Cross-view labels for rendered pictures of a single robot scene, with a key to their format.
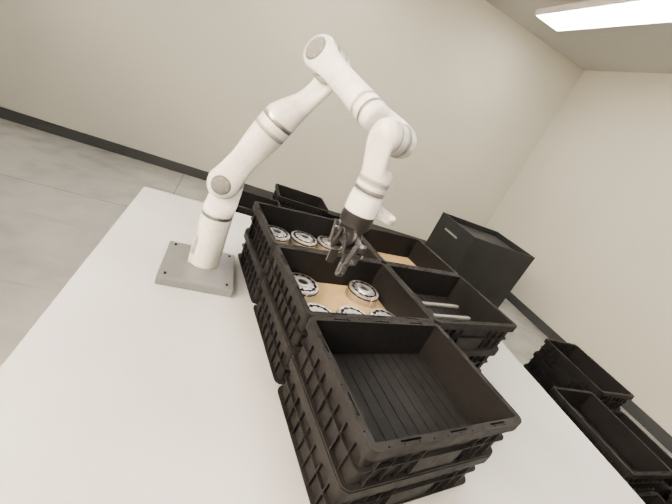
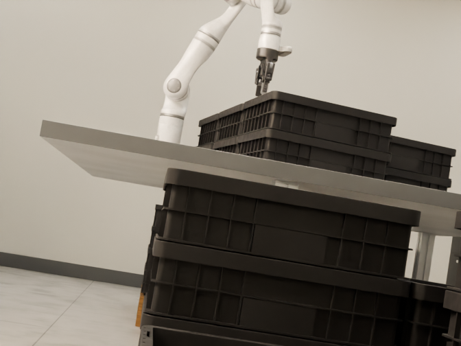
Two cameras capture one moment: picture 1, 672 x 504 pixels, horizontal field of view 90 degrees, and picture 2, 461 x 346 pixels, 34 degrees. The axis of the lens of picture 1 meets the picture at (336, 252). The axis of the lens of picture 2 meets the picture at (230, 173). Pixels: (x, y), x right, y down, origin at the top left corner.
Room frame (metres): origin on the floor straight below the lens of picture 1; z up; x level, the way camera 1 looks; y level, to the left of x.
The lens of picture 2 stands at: (-1.65, -0.75, 0.51)
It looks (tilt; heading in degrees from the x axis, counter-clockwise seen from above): 5 degrees up; 18
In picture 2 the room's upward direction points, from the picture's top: 10 degrees clockwise
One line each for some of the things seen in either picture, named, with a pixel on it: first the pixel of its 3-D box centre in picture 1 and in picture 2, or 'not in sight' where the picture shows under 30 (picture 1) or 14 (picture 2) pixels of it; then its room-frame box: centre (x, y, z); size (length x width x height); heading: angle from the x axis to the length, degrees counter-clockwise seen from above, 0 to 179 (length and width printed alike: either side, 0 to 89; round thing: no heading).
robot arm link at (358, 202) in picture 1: (371, 201); (274, 42); (0.76, -0.03, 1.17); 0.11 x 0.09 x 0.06; 123
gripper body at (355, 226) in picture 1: (352, 227); (266, 62); (0.75, -0.01, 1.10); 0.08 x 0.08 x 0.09
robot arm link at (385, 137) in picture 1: (381, 157); (272, 13); (0.74, -0.01, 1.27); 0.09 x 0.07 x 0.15; 140
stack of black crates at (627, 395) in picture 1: (562, 392); not in sight; (1.80, -1.59, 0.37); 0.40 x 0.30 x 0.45; 24
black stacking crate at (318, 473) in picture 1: (379, 420); (309, 164); (0.59, -0.25, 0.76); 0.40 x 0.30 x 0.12; 124
